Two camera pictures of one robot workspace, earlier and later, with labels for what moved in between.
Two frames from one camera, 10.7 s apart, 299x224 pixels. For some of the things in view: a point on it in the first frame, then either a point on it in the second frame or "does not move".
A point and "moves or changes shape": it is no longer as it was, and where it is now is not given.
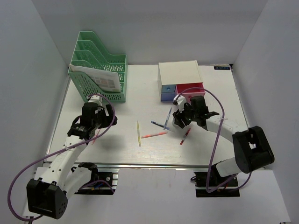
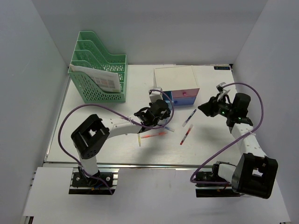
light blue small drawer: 167,88 to 166,98
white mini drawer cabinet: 178,73 moves or changes shape
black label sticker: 222,67 does not move
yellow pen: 139,139 does not move
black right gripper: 178,116 to 209,108
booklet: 107,80 does not move
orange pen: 153,134 does not move
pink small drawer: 187,94 moves or changes shape
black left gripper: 107,119 to 166,114
